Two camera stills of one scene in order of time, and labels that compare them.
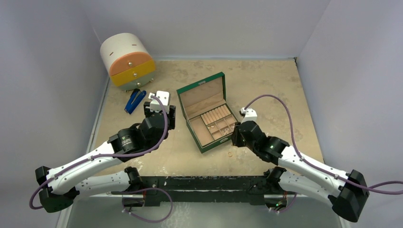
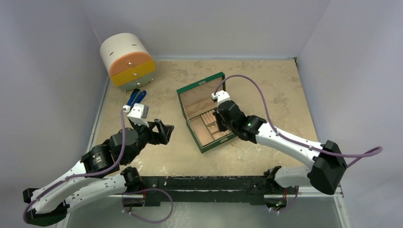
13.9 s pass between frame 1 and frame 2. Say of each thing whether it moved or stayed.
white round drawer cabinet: stayed
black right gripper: moved
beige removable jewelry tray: stayed
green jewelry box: stayed
